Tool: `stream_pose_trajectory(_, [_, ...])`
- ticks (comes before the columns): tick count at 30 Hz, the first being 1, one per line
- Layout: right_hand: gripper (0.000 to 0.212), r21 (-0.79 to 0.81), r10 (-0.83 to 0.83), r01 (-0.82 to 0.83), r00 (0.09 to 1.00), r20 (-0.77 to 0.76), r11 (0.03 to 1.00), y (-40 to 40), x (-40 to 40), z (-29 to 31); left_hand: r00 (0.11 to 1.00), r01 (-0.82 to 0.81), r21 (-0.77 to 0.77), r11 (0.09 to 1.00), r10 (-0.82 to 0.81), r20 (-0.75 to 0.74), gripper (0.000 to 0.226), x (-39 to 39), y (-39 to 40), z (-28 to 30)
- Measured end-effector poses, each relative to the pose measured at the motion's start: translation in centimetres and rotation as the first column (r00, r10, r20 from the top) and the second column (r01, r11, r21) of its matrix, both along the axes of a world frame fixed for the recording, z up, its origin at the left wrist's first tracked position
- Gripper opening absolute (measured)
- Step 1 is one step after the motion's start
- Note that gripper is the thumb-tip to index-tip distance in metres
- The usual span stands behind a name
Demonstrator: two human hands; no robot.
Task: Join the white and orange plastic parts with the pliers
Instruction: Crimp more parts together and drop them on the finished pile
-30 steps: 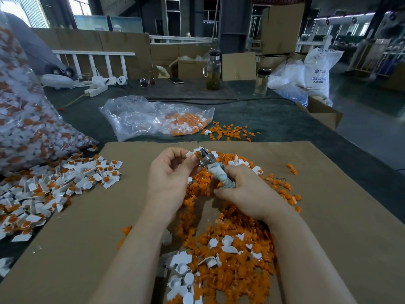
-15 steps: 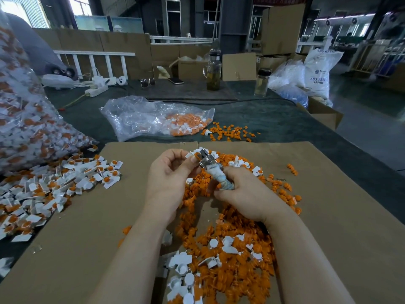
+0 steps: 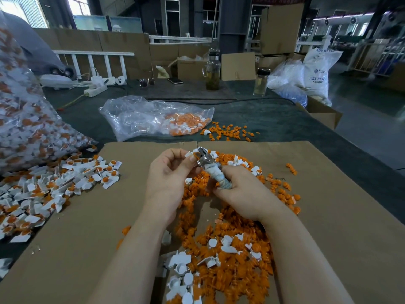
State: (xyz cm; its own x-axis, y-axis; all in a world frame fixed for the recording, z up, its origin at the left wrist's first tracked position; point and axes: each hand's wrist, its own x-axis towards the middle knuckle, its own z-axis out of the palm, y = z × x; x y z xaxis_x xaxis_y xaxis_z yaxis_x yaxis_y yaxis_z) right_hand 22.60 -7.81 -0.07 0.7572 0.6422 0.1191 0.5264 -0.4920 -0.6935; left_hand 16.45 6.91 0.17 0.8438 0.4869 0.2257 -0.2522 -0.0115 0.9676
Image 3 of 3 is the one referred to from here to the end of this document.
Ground person's left hand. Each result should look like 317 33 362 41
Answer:
144 147 202 222

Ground person's right hand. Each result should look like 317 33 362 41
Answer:
213 163 286 222

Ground silver red-handled pliers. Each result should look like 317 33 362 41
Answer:
193 146 234 190

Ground pile of orange and white parts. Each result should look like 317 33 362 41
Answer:
116 149 302 304

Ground pile of assembled white-orange parts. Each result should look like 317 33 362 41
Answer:
0 147 124 279

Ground person's right forearm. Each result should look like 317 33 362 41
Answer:
261 206 355 304

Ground scatter of orange offcuts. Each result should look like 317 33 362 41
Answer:
202 122 257 142

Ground small clear plastic bag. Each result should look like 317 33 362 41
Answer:
99 95 215 141

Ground open brown cardboard box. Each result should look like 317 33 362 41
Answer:
295 96 343 130

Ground glass bottle with black lid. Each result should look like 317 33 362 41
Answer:
253 68 271 96

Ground brown cardboard sheet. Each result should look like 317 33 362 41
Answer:
0 141 200 304
195 140 405 304

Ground clear blue plastic bag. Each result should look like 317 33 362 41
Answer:
267 60 309 108

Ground white power strip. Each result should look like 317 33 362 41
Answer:
76 76 127 98

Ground open cardboard box with paper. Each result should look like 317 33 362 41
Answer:
167 54 211 80

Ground glass tea jar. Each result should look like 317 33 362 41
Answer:
202 50 221 91

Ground flat brown cardboard panel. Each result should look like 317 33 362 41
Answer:
221 52 257 81

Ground white woven sack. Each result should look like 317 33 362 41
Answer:
303 36 343 106

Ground row of upright cardboard sheets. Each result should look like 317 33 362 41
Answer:
35 28 215 80

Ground large clear bag of seals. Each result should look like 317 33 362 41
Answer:
0 9 97 174

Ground white oval plastic device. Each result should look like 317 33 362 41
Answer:
39 74 76 90

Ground tall brown cardboard box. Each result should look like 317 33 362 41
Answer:
260 3 305 56

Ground dark steel pillar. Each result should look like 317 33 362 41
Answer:
218 0 253 53

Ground white metal rack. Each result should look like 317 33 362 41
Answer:
348 38 405 76

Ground white railing frame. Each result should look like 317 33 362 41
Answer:
54 50 135 80

